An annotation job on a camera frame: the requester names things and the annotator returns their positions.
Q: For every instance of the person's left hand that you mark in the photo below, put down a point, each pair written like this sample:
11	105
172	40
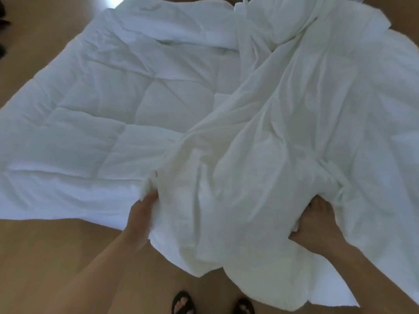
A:
141	215

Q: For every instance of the person's right hand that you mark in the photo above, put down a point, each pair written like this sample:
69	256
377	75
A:
317	229

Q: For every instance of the person's right thumb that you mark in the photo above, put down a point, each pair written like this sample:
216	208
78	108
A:
295	236

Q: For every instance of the person's left thumb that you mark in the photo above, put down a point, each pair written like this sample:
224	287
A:
150	196

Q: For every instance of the white duvet cover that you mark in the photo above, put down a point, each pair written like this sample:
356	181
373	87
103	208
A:
262	143

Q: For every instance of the person's left forearm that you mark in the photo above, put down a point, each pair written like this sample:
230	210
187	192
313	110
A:
95	274

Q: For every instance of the person's right forearm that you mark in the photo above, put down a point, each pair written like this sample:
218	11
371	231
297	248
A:
366	281

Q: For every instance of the person's right foot black sandal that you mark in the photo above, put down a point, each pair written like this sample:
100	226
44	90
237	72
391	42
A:
243	306

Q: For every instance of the person's foot black sandal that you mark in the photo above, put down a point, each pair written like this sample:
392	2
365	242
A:
182	304
243	306

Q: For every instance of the white quilted duvet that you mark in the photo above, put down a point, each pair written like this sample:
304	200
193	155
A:
98	120

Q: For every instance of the person's left foot black sandal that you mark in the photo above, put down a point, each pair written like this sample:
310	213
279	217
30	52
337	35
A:
182	304

